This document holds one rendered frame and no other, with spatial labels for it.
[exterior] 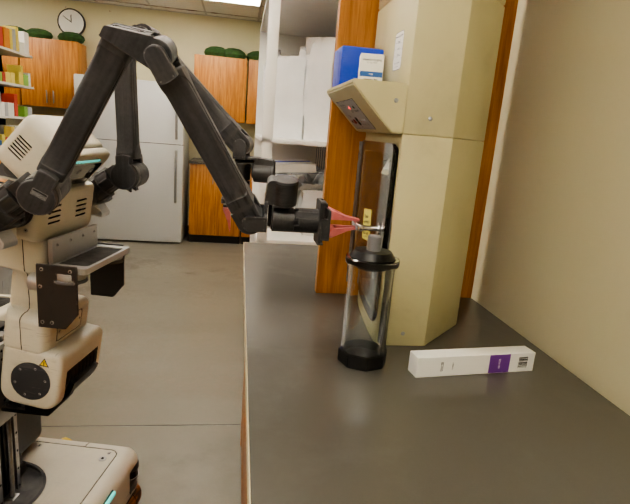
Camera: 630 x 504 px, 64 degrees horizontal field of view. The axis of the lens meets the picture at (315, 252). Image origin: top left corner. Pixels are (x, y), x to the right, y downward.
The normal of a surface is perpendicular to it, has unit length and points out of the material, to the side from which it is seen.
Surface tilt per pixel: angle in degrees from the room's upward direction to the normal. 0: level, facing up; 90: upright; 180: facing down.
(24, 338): 90
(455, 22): 90
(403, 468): 0
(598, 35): 90
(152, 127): 90
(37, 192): 104
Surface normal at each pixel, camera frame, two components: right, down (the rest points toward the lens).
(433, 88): 0.14, 0.24
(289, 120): -0.29, 0.25
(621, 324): -0.99, -0.04
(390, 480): 0.08, -0.97
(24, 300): -0.07, 0.22
